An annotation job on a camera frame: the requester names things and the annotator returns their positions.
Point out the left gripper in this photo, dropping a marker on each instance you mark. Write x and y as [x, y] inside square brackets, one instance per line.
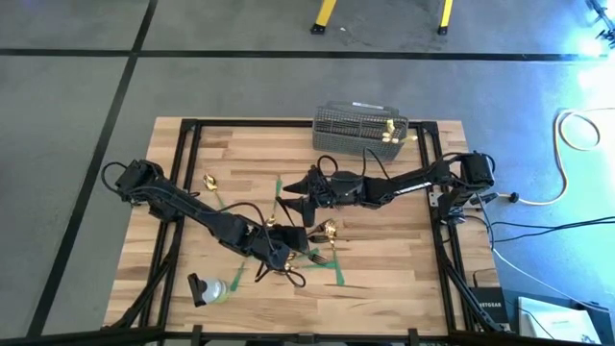
[264, 245]

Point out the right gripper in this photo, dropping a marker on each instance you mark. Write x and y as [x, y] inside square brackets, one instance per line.
[343, 189]

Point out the grey mesh cutlery basket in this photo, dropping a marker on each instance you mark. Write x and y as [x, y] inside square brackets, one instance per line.
[355, 144]

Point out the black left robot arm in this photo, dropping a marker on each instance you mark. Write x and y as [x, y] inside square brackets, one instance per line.
[182, 206]

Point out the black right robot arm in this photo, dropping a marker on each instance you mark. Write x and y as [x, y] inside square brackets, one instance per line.
[418, 185]

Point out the clear spray bottle black cap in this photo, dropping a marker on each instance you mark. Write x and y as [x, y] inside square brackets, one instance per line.
[214, 290]

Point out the pile of gold cutlery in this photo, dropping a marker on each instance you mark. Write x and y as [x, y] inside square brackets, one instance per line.
[216, 123]

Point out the silver mounting plate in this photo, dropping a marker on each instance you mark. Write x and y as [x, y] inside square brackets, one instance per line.
[434, 199]

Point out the yellow stepladder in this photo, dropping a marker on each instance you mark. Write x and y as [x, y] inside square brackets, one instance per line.
[326, 12]

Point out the white cardboard box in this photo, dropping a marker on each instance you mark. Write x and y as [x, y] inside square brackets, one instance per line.
[552, 322]

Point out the black tripod stand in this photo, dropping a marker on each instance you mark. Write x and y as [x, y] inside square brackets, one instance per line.
[606, 33]

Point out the black network switch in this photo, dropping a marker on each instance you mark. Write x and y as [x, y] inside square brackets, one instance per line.
[490, 305]

